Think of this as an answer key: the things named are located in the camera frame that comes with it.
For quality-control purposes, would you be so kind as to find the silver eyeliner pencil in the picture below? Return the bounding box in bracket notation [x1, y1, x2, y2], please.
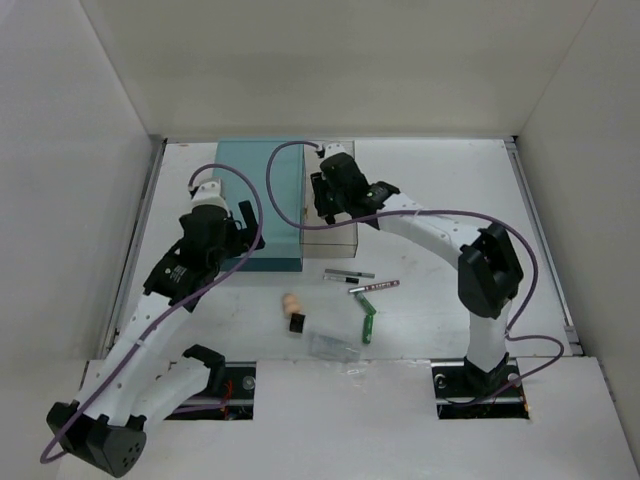
[325, 268, 376, 279]

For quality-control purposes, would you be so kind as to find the green tube upper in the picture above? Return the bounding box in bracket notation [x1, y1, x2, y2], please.
[354, 292, 377, 316]

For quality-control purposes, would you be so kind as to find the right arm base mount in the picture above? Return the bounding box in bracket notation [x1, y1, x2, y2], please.
[431, 357, 529, 420]

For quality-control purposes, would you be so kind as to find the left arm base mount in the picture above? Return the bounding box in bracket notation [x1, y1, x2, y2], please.
[167, 362, 257, 421]

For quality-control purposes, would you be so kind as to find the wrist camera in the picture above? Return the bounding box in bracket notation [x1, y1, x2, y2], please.
[316, 142, 347, 160]
[188, 177, 228, 210]

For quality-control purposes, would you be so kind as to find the teal drawer box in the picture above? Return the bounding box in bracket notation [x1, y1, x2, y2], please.
[207, 140, 305, 274]

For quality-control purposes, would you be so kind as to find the clear acrylic drawer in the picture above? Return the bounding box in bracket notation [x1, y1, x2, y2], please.
[302, 146, 358, 261]

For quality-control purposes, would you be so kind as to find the green tube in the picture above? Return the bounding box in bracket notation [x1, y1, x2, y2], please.
[354, 292, 377, 316]
[361, 314, 374, 345]

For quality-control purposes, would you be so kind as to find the red lip pencil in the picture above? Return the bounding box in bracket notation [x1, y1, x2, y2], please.
[348, 280, 400, 294]

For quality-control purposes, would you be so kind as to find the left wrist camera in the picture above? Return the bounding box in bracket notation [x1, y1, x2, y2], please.
[188, 177, 228, 210]

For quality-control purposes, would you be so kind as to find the small black jar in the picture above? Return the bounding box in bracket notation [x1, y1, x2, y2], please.
[289, 313, 306, 334]

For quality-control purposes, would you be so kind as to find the clear plastic tube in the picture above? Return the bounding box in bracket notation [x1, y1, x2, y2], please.
[310, 334, 361, 363]

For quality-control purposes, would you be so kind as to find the green tube lower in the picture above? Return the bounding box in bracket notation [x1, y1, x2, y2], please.
[361, 314, 374, 345]

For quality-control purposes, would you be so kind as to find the beige makeup sponge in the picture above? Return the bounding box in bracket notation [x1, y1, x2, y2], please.
[282, 293, 302, 318]

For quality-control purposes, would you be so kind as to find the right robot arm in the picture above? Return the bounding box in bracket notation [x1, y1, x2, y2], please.
[311, 150, 524, 397]

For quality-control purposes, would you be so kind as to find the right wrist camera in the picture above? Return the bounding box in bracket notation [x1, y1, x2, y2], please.
[316, 142, 347, 160]

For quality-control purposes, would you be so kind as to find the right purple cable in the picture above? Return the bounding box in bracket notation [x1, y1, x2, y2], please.
[266, 141, 566, 405]

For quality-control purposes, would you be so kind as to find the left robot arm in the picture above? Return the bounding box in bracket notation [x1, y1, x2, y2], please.
[46, 201, 264, 478]

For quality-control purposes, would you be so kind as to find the aluminium rail right edge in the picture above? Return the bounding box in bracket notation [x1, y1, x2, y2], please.
[504, 136, 584, 356]

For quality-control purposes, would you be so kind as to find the black silver pencil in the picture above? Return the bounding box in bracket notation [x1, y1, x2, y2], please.
[323, 274, 359, 285]

